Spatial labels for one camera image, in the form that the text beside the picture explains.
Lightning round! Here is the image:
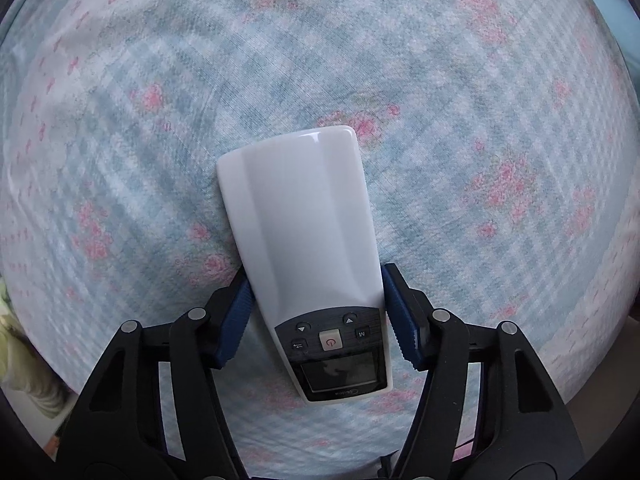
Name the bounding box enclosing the pale green patterned cloth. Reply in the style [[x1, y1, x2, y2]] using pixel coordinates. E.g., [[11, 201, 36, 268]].
[[0, 280, 68, 420]]

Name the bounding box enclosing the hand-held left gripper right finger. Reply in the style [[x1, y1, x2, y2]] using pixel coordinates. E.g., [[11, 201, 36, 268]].
[[380, 262, 587, 480]]

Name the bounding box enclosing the white remote control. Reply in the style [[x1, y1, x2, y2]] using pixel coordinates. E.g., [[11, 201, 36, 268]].
[[216, 125, 394, 405]]

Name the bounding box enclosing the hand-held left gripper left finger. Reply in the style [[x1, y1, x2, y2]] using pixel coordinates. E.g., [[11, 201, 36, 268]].
[[60, 265, 257, 480]]

